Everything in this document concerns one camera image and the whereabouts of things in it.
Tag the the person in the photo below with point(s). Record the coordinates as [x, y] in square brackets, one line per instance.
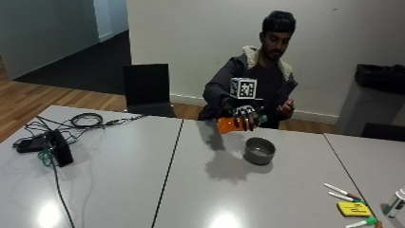
[269, 79]

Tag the black bin bag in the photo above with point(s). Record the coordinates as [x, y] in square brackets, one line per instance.
[380, 77]

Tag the white marker cube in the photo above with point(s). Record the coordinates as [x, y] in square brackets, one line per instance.
[242, 88]

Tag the yellow sticky note pad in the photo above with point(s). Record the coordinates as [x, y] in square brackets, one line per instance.
[353, 209]

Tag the flat black box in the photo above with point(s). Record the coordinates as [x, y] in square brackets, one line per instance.
[28, 145]

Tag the grey metal bowl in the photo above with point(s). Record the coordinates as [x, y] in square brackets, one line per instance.
[258, 151]

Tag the dark chair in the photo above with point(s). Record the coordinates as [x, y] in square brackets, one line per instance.
[384, 132]

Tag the white marker with red cap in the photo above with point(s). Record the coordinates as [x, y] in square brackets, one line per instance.
[341, 191]

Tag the black chair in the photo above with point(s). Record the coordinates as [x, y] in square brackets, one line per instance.
[146, 88]

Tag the white marker with green cap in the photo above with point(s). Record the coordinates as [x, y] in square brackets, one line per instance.
[344, 197]
[362, 223]

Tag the orange bottle with green cap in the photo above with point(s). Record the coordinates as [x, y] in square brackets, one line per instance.
[225, 125]

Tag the grey waste bin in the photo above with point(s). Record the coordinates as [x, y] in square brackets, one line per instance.
[366, 110]

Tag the upright black device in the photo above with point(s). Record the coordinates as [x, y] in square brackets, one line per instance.
[61, 148]

